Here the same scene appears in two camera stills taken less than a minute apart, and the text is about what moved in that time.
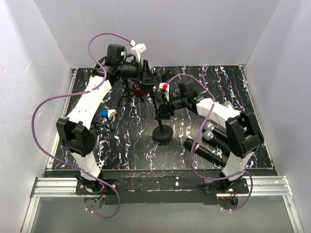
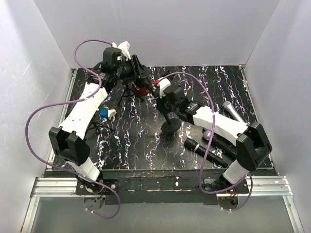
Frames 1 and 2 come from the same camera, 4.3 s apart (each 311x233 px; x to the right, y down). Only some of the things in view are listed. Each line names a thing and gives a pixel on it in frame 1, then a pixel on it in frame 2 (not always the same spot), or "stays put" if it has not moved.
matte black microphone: (204, 152) stays put
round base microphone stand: (165, 77) stays put
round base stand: (161, 134) -> (171, 125)
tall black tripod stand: (127, 93) stays put
